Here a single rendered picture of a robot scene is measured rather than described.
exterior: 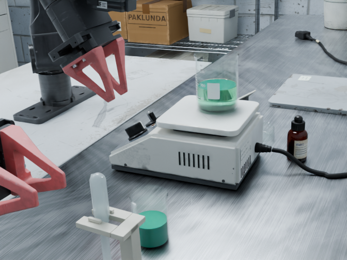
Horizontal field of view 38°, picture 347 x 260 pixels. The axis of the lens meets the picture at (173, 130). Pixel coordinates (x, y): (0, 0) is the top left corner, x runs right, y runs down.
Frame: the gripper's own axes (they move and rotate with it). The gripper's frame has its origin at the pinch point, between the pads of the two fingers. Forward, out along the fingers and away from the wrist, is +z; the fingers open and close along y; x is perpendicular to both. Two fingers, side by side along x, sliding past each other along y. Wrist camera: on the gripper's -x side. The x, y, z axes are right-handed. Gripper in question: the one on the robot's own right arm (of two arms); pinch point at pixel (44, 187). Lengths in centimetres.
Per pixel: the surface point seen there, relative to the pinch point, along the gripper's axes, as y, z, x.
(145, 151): 26.7, -6.7, 9.4
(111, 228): -1.4, 7.9, 1.0
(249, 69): 84, -12, 13
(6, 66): 221, -243, 72
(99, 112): 47, -29, 14
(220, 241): 16.8, 9.1, 13.4
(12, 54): 227, -243, 65
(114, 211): 0.8, 6.7, 1.0
